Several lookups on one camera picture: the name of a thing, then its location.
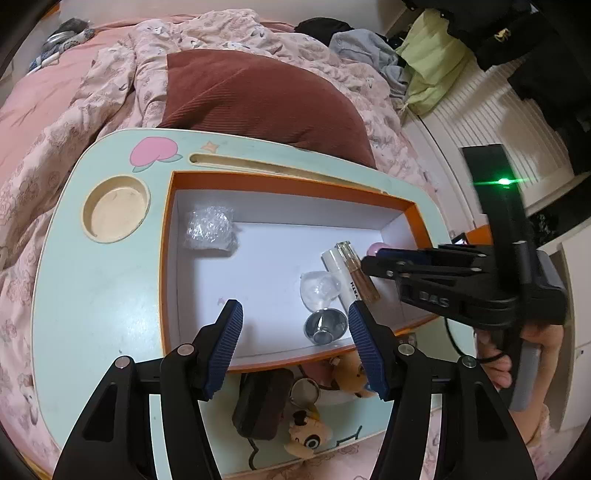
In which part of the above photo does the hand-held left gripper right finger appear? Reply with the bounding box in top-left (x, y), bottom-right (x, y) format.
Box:
top-left (348, 301), bottom-right (539, 480)

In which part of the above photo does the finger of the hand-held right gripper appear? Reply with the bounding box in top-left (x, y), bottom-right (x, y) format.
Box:
top-left (361, 255), bottom-right (488, 282)
top-left (381, 247), bottom-right (485, 264)

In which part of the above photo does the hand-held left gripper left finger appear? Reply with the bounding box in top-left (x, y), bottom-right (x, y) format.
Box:
top-left (53, 299), bottom-right (244, 480)

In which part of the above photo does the clear brown lip gloss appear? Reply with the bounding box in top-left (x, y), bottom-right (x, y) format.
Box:
top-left (336, 241), bottom-right (380, 304)

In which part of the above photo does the black pouch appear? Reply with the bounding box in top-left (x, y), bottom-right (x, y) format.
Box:
top-left (231, 369), bottom-right (296, 439)

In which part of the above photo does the orange cardboard box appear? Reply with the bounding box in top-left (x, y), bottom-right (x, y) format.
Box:
top-left (159, 170), bottom-right (435, 374)

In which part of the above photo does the clear bubble wrap packet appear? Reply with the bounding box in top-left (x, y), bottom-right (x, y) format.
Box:
top-left (184, 207), bottom-right (238, 252)

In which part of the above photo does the person's right forearm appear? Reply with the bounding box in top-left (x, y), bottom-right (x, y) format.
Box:
top-left (510, 401), bottom-right (552, 462)

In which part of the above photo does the person's right hand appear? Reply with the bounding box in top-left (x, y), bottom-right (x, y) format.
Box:
top-left (477, 318), bottom-right (561, 389)

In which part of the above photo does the small metal funnel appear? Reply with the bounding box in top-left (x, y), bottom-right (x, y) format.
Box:
top-left (303, 308), bottom-right (347, 344)

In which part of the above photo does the white cabinet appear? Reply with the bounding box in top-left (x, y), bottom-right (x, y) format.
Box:
top-left (536, 226), bottom-right (591, 430)

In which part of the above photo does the white cosmetic tube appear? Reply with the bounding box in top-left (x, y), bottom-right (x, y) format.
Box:
top-left (321, 247), bottom-right (365, 319)

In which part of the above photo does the mint green lap desk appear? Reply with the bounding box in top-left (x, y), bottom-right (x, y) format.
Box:
top-left (31, 127), bottom-right (478, 478)

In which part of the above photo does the yellow-green cloth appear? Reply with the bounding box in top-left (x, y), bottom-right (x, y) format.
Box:
top-left (394, 9), bottom-right (478, 116)

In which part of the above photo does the grey-blue hoodie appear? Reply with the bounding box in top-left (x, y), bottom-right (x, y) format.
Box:
top-left (329, 30), bottom-right (411, 100)

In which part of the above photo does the black hanging garment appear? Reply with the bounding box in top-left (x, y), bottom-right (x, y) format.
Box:
top-left (402, 0), bottom-right (591, 176)

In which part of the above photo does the black clothing bundle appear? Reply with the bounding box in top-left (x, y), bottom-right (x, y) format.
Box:
top-left (294, 17), bottom-right (347, 38)

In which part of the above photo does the pink floral blanket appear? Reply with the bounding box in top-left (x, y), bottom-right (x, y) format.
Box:
top-left (0, 8), bottom-right (451, 462)

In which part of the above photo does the plain pink bedsheet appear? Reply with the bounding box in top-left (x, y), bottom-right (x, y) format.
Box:
top-left (0, 34), bottom-right (139, 185)

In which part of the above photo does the grey clothes heap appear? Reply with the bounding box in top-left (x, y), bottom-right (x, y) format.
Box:
top-left (28, 17), bottom-right (98, 72)

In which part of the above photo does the black cable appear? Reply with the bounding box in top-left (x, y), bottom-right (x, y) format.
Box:
top-left (443, 318), bottom-right (506, 363)

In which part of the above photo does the yellow plush keychain black hat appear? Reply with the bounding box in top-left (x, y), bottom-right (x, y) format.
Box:
top-left (283, 406), bottom-right (335, 457)

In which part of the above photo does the brown corduroy pillow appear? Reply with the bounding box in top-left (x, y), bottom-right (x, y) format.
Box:
top-left (159, 48), bottom-right (377, 169)

